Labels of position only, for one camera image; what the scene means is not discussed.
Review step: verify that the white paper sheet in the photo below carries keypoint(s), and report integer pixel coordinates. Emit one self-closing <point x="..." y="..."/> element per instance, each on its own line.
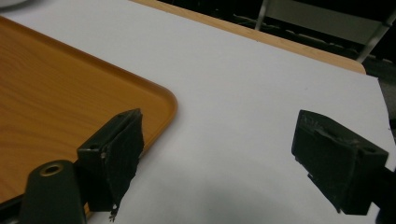
<point x="249" y="109"/>

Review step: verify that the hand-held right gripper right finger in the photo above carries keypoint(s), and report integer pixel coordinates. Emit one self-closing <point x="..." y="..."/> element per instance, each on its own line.
<point x="336" y="161"/>

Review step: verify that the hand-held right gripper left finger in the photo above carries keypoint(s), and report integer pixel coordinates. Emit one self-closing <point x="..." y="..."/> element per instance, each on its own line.
<point x="116" y="161"/>

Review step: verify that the wooden tray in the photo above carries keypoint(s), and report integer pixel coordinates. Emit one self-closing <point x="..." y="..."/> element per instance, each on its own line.
<point x="62" y="105"/>

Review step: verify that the metal stand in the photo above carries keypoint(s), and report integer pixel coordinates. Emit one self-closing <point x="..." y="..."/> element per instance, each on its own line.
<point x="372" y="40"/>

